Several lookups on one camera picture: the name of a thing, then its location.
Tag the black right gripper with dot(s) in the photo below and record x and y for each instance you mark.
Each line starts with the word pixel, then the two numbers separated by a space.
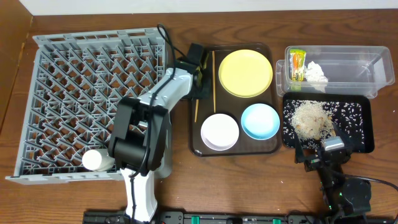
pixel 319 158

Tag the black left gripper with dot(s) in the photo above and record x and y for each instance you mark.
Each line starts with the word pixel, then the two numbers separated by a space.
pixel 201 76

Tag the wooden chopstick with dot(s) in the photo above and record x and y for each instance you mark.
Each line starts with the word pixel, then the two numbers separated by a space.
pixel 213 80
pixel 196 110

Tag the rice food waste pile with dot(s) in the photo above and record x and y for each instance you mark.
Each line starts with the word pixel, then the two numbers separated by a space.
pixel 311 121

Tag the yellow round plate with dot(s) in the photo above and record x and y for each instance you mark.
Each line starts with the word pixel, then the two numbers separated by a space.
pixel 245 73

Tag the light blue bowl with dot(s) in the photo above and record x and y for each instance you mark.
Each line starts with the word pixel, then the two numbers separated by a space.
pixel 260 121

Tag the white tissue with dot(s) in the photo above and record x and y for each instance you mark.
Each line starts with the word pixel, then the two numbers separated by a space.
pixel 315 76

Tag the yellow green snack wrapper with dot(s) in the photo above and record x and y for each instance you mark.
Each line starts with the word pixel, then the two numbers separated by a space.
pixel 297 64

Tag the white paper cup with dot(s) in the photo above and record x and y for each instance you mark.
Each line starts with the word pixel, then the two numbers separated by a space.
pixel 97 160

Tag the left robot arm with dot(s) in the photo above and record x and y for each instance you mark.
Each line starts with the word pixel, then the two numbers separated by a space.
pixel 142 130

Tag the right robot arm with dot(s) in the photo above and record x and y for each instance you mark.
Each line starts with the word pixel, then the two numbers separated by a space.
pixel 345 196

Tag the black waste tray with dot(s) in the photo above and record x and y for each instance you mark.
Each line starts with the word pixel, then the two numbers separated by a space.
pixel 351 113

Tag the clear plastic waste bin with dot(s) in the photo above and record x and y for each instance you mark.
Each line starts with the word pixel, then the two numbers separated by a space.
pixel 350 69

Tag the grey dishwasher rack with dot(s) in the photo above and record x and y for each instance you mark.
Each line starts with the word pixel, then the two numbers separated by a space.
pixel 77 82

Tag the dark brown serving tray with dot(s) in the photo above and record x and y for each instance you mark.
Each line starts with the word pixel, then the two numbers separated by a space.
pixel 233 106

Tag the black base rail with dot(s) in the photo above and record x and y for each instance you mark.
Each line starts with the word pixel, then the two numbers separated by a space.
pixel 189 218

